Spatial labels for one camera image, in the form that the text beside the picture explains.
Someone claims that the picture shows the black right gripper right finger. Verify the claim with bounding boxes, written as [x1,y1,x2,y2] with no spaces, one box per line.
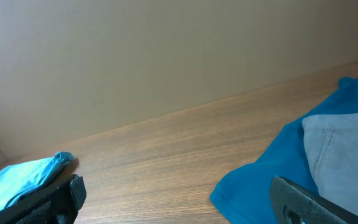
[269,176,358,224]

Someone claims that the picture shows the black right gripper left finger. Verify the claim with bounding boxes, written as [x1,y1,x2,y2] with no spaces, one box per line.
[0,174,86,224]

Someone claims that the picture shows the grey shorts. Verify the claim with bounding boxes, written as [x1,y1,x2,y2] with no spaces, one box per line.
[302,113,358,216]

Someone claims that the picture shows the blue shirt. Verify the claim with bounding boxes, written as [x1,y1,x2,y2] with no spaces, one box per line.
[210,77,358,223]

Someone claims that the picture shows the folded light blue jeans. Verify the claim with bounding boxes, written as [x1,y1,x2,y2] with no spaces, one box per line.
[0,152,73,211]

